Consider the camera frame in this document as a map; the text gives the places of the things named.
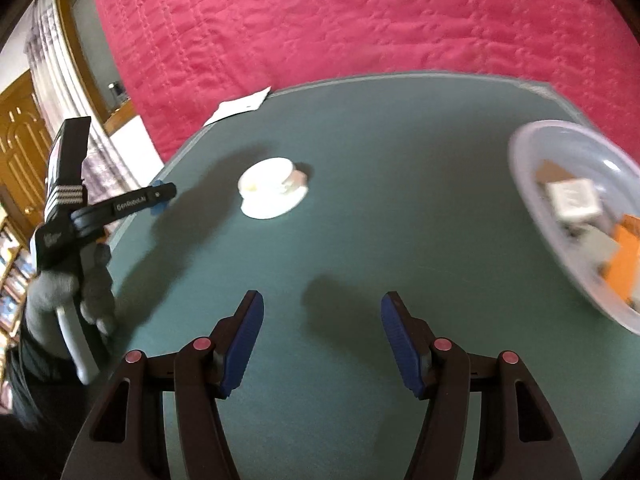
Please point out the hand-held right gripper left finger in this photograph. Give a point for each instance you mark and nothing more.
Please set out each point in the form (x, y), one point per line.
(245, 340)

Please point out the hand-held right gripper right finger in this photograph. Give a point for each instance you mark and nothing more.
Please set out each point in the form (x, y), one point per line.
(400, 345)

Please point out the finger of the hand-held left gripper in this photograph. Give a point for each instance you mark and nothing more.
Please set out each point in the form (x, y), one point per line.
(125, 202)

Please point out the clear plastic basin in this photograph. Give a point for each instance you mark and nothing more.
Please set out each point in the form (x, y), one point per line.
(530, 160)

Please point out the person's left forearm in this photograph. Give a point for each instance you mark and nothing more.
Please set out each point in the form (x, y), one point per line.
(35, 395)

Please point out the person's left hand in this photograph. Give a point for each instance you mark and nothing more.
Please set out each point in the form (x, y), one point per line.
(42, 305)

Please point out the small blue block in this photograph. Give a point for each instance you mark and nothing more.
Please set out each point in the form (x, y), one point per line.
(159, 206)

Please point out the wooden door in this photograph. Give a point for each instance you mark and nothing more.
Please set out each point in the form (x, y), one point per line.
(20, 150)

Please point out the white curtain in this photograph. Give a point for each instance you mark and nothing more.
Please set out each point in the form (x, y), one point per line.
(65, 85)

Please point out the bookshelf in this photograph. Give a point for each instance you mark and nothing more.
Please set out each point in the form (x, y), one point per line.
(12, 270)

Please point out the white paper card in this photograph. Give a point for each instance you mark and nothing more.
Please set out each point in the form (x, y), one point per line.
(240, 105)

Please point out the white printed cube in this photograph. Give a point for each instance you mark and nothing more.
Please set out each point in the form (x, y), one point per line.
(572, 200)

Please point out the orange black-striped block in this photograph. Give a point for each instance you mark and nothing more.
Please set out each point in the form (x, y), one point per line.
(625, 260)

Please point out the red quilted blanket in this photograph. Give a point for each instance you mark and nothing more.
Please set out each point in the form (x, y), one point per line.
(350, 20)

